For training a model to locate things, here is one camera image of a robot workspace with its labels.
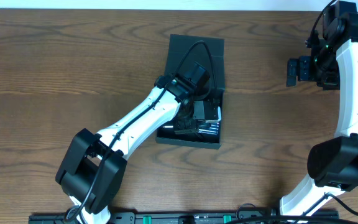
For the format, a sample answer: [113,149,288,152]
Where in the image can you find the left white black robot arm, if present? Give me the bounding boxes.
[55,62,221,223]

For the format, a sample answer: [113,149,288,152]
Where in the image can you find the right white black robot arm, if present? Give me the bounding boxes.
[278,1,358,223]

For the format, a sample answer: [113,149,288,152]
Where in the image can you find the black gift box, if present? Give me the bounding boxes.
[155,34,225,149]

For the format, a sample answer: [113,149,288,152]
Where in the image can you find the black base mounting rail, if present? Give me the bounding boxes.
[28,210,340,224]

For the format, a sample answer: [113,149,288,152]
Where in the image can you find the blue precision screwdriver set case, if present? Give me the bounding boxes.
[197,123,220,135]

